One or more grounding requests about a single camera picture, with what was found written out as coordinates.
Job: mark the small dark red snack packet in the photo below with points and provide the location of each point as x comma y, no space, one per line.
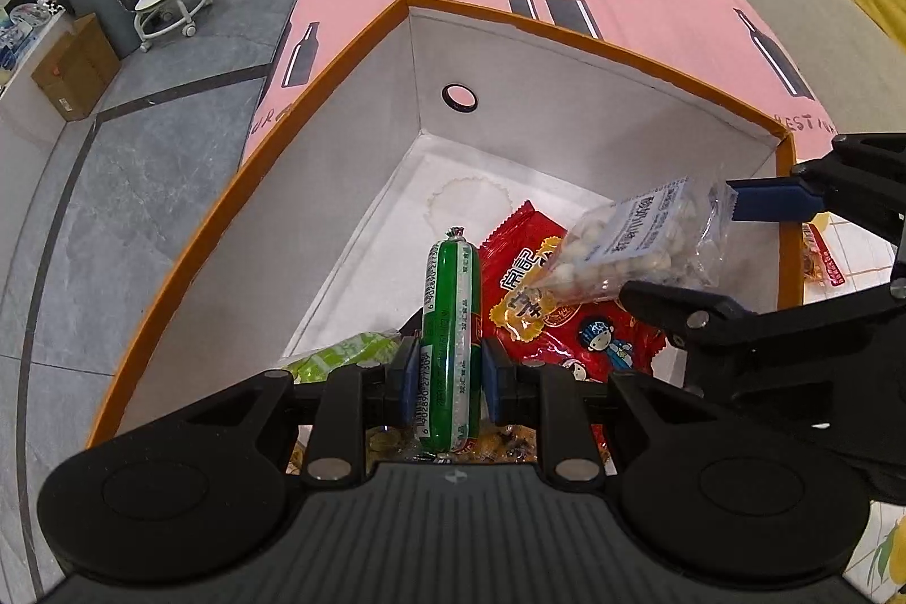
817,256

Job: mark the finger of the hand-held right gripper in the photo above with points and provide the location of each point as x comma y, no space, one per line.
778,349
775,199

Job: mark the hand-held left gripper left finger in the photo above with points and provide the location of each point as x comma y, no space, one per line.
407,379

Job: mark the red cartoon snack packet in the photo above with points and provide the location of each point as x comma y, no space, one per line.
601,342

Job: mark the green snack packet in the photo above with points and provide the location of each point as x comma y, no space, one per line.
340,356

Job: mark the grey trash bin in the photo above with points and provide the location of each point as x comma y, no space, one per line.
106,2

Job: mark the orange cardboard box white inside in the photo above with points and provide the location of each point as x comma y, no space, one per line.
566,94

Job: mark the beige sofa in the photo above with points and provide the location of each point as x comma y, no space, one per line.
778,31

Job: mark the green sausage stick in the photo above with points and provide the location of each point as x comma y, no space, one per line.
449,307

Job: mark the yellow brown snack packet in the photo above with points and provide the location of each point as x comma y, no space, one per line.
506,443

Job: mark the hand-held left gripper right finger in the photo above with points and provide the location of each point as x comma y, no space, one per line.
492,381

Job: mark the brown cardboard box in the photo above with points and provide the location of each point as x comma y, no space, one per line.
74,70

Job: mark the white shelf with clutter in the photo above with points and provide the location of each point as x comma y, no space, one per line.
25,45

